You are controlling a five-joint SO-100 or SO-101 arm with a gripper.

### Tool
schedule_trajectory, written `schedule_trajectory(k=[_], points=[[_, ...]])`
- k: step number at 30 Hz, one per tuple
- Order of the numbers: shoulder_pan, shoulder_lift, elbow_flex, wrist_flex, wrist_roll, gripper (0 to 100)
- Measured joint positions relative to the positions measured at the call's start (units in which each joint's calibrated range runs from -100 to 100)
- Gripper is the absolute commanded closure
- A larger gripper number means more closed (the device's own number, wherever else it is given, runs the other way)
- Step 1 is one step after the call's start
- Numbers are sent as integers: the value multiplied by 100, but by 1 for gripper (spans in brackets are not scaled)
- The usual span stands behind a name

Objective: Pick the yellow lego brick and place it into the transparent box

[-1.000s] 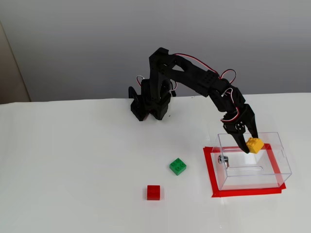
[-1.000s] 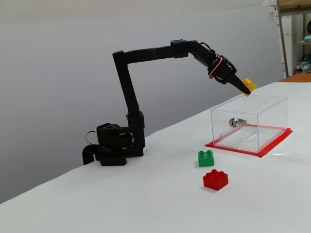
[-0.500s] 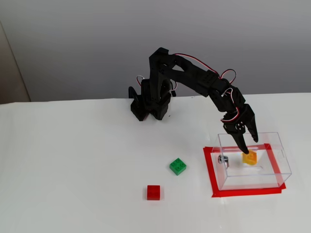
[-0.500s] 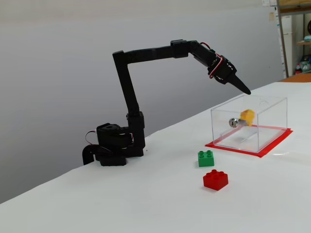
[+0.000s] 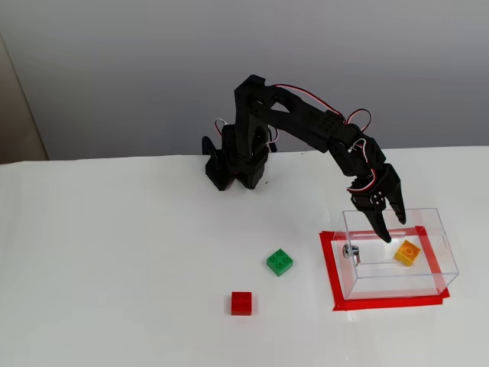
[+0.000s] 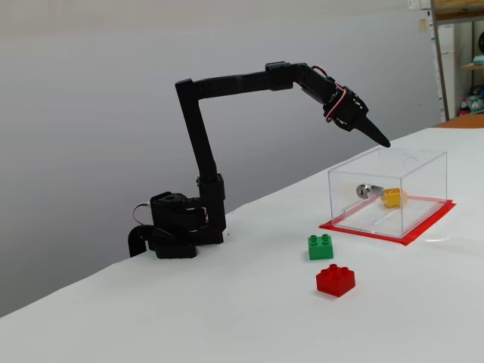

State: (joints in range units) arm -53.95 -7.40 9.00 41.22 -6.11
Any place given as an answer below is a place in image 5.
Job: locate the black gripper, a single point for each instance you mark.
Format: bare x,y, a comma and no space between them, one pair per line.
376,201

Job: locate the yellow lego brick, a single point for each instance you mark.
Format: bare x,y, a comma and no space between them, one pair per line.
408,253

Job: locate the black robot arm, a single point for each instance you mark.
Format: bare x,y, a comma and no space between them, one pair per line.
298,114

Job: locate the silver box lock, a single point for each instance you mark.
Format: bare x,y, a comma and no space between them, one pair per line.
349,251

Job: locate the transparent plastic box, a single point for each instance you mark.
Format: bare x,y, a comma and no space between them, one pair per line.
401,283

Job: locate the green lego brick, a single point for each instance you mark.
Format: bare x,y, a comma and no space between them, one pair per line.
279,262

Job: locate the red lego brick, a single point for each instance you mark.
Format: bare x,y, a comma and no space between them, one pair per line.
241,304

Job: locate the black table clamp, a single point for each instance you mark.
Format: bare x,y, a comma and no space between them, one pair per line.
208,147

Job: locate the red tape frame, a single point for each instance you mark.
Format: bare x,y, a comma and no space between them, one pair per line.
382,304

